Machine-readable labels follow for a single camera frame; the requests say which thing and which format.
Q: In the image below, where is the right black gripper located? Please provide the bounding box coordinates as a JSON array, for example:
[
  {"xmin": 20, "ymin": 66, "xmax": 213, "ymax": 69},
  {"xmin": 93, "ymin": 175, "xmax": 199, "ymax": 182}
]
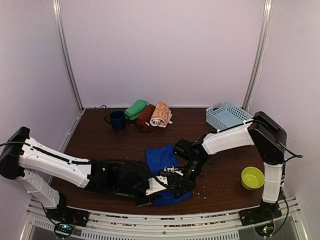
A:
[{"xmin": 174, "ymin": 157, "xmax": 207, "ymax": 199}]

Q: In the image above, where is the blue towel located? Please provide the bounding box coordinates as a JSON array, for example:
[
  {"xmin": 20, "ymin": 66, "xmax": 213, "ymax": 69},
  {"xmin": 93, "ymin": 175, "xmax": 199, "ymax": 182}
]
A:
[{"xmin": 145, "ymin": 144, "xmax": 191, "ymax": 207}]

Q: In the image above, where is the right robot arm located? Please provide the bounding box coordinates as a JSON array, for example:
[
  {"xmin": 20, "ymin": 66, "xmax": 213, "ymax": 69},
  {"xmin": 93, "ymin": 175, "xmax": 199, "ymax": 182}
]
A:
[{"xmin": 173, "ymin": 111, "xmax": 287, "ymax": 221}]

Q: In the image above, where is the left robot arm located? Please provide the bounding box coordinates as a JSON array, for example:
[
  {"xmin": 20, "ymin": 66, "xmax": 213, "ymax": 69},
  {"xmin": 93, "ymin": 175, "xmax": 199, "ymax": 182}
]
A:
[{"xmin": 0, "ymin": 126, "xmax": 168, "ymax": 222}]

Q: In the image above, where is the dark blue mug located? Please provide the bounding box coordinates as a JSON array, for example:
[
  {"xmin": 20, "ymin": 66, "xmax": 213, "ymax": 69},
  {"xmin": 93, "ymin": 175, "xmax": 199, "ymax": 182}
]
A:
[{"xmin": 104, "ymin": 110, "xmax": 126, "ymax": 131}]

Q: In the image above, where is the brown rolled towel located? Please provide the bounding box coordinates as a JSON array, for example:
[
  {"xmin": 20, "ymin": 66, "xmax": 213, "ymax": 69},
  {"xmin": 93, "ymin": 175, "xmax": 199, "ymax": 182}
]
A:
[{"xmin": 135, "ymin": 104, "xmax": 156, "ymax": 131}]

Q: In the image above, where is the green rolled towel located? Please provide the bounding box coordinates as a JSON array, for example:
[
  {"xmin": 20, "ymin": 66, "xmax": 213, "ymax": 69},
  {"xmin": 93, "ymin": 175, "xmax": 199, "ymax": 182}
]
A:
[{"xmin": 124, "ymin": 99, "xmax": 148, "ymax": 121}]

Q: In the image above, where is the orange patterned rolled towel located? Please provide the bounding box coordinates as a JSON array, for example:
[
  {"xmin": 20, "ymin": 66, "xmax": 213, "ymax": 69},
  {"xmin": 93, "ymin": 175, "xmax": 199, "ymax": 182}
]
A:
[{"xmin": 149, "ymin": 101, "xmax": 173, "ymax": 128}]

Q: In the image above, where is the yellow-green bowl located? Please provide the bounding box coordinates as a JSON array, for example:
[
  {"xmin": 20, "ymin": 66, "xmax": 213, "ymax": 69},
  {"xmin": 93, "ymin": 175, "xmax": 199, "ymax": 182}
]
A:
[{"xmin": 241, "ymin": 166, "xmax": 265, "ymax": 191}]

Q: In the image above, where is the light blue plastic basket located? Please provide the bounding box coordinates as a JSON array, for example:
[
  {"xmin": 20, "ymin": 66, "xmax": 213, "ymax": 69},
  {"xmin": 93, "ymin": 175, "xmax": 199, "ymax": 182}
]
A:
[{"xmin": 205, "ymin": 101, "xmax": 253, "ymax": 130}]

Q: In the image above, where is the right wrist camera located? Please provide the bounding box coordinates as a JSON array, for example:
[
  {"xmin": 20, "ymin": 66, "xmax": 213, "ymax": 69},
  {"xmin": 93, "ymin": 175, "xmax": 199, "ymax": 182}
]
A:
[{"xmin": 157, "ymin": 165, "xmax": 184, "ymax": 177}]

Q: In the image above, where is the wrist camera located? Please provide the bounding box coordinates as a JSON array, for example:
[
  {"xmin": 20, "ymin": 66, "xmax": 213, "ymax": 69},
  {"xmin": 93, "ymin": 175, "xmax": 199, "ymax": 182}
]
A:
[
  {"xmin": 157, "ymin": 165, "xmax": 184, "ymax": 177},
  {"xmin": 145, "ymin": 176, "xmax": 168, "ymax": 196}
]

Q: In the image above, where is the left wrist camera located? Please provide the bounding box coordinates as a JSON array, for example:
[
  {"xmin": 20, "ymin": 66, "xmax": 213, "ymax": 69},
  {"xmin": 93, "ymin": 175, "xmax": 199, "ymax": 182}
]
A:
[{"xmin": 145, "ymin": 176, "xmax": 168, "ymax": 196}]

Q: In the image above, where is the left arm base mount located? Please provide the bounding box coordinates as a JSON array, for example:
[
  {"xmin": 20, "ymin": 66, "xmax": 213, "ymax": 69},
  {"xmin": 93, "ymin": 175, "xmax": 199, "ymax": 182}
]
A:
[{"xmin": 44, "ymin": 207, "xmax": 90, "ymax": 239}]

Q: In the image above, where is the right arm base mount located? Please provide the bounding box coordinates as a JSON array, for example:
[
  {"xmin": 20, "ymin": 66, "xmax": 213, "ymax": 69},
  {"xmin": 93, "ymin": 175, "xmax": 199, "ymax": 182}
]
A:
[{"xmin": 239, "ymin": 204, "xmax": 282, "ymax": 238}]

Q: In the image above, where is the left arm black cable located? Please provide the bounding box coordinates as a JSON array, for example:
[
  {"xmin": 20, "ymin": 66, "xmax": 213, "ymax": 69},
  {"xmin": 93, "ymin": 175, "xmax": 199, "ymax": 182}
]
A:
[{"xmin": 0, "ymin": 141, "xmax": 96, "ymax": 166}]

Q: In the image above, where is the front aluminium rail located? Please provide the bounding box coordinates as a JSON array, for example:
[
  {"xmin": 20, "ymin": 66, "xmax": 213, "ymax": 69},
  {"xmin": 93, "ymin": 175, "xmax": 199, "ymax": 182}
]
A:
[{"xmin": 18, "ymin": 197, "xmax": 310, "ymax": 240}]

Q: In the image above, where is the right aluminium frame post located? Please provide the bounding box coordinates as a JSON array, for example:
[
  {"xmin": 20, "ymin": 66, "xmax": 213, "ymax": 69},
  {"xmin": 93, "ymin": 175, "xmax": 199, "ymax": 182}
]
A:
[{"xmin": 242, "ymin": 0, "xmax": 274, "ymax": 111}]

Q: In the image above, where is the aluminium frame post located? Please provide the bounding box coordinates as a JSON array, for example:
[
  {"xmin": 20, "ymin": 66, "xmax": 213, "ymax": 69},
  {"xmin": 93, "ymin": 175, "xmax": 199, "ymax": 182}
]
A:
[
  {"xmin": 242, "ymin": 0, "xmax": 274, "ymax": 111},
  {"xmin": 52, "ymin": 0, "xmax": 84, "ymax": 111}
]

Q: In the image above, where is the left aluminium frame post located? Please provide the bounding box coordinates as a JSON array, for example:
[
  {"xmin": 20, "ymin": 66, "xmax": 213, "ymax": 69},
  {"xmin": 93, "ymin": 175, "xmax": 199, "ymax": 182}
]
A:
[{"xmin": 52, "ymin": 0, "xmax": 84, "ymax": 111}]

